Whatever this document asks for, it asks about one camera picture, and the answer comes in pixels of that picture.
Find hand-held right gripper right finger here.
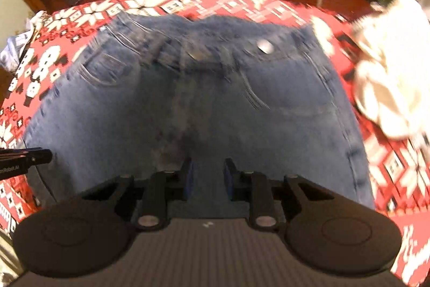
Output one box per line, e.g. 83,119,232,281
223,157,336,230

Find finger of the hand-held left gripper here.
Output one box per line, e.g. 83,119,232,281
0,147,53,179

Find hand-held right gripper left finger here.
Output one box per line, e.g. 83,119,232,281
81,157,195,230

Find blue denim shorts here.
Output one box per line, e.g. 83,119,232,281
22,11,376,227

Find red patterned blanket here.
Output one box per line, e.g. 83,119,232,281
0,0,430,287

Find white hoodie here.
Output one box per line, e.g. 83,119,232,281
349,0,430,140

